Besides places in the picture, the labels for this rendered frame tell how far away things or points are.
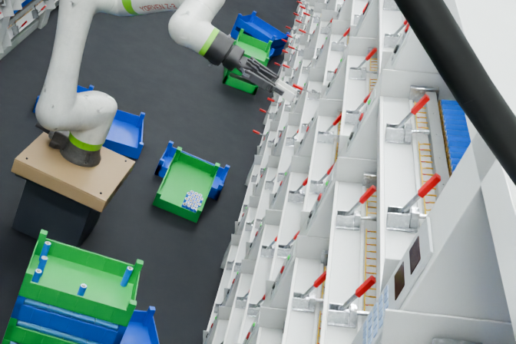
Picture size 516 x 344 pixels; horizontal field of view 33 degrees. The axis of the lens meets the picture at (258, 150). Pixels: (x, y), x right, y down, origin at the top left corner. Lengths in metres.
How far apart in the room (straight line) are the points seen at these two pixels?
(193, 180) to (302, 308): 2.26
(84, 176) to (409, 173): 1.91
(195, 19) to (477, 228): 1.78
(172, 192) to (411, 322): 2.85
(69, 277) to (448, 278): 1.72
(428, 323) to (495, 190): 0.19
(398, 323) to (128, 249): 2.50
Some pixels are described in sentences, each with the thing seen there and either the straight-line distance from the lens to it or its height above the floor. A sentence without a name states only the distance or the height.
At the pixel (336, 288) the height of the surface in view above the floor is 1.26.
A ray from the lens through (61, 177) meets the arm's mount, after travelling 3.00.
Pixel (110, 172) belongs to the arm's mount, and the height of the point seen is 0.33.
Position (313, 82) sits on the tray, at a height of 0.88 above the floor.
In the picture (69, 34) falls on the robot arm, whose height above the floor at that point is 0.80.
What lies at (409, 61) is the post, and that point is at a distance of 1.52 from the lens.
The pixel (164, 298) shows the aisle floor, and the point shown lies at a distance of 3.20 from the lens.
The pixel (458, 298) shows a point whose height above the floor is 1.53.
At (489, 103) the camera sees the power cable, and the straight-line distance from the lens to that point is 0.55.
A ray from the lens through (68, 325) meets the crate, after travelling 2.43.
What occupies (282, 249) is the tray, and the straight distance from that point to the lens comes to 2.02.
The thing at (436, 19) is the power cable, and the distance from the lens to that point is 0.53.
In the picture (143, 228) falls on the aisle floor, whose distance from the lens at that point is 3.49.
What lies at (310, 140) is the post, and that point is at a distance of 2.36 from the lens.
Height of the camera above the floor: 1.96
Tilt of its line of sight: 27 degrees down
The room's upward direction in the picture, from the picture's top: 25 degrees clockwise
